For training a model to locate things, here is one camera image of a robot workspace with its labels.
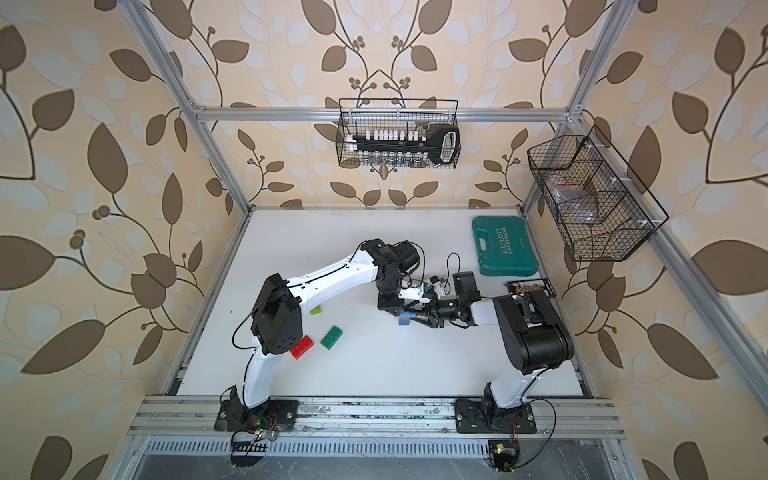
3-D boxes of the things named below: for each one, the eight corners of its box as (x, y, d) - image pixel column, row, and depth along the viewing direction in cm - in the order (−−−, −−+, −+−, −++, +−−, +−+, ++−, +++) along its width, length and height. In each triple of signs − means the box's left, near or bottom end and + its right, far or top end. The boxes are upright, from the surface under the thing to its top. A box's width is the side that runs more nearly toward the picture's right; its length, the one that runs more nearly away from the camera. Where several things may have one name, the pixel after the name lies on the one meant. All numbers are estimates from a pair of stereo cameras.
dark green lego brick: (322, 345, 90) (319, 341, 87) (335, 328, 93) (333, 323, 90) (329, 351, 88) (327, 346, 86) (343, 334, 92) (341, 329, 89)
